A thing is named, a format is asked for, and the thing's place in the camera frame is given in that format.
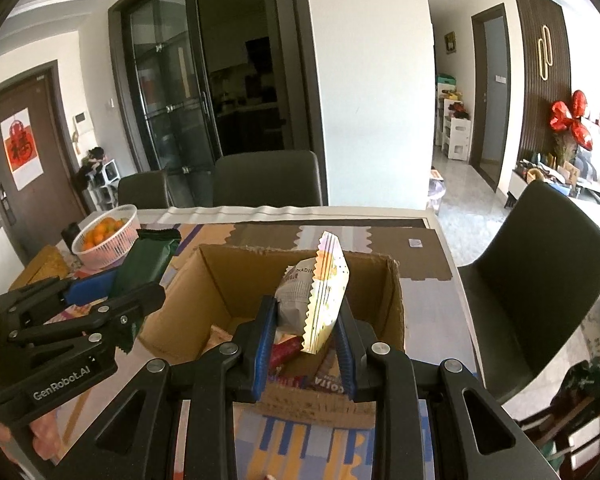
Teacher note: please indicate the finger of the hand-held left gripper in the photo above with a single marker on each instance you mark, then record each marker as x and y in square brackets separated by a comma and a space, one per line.
[90, 287]
[125, 310]

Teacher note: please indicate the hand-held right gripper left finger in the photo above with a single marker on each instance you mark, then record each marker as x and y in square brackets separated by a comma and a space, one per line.
[265, 340]

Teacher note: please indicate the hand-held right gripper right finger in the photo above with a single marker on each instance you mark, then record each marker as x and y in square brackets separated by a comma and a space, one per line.
[345, 360]

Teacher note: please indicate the dark red snack packet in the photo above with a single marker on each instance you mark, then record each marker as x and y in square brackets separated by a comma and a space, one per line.
[330, 375]

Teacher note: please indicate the dark green snack packet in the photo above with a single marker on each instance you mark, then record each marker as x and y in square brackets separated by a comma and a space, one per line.
[147, 260]

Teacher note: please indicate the pale yellow snack bag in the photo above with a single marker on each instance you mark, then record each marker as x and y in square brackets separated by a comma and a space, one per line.
[320, 300]

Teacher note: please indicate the brown cardboard box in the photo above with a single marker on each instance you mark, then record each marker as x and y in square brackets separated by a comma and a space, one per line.
[220, 280]

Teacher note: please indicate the white plastic basket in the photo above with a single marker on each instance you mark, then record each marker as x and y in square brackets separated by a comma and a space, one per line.
[115, 245]

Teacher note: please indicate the black container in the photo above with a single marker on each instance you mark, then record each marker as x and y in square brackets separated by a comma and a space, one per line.
[71, 235]

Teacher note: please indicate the pile of oranges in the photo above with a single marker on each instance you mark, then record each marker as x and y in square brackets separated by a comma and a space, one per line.
[102, 232]

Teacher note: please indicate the small white shelf rack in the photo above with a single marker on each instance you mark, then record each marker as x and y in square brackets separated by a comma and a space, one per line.
[107, 180]

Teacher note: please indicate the dark grey dining chair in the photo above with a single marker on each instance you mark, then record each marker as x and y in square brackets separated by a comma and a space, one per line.
[267, 180]
[540, 270]
[142, 190]

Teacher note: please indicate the black bag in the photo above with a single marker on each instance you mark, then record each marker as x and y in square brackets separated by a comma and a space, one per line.
[91, 165]

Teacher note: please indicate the brown entrance door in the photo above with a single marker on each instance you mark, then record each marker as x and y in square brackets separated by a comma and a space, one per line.
[55, 160]

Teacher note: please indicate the red and white door poster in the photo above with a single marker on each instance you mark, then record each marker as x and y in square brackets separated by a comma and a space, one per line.
[22, 150]

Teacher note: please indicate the translucent plastic stool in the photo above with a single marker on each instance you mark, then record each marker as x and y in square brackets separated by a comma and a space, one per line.
[436, 190]

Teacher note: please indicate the glass sliding door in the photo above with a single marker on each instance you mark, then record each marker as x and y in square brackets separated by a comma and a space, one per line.
[180, 85]

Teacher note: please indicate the dark patterned cloth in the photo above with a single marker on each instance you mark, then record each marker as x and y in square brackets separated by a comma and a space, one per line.
[587, 382]

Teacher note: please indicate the white toy shelf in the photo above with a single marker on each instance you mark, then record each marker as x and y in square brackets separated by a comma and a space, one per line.
[455, 125]

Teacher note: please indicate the white low cabinet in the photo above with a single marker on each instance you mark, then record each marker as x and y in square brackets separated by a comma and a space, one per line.
[570, 180]

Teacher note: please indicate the dark framed interior door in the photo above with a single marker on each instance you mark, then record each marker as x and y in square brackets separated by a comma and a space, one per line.
[495, 100]

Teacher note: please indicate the red foil balloon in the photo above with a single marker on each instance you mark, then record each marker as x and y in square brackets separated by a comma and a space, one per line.
[570, 120]

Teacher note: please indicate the white wall intercom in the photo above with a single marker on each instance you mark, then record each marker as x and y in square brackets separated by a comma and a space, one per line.
[83, 122]

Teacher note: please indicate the small framed wall picture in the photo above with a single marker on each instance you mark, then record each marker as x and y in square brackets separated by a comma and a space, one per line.
[450, 42]

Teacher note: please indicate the gold wall ornament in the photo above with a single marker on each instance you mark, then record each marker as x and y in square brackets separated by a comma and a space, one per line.
[546, 52]

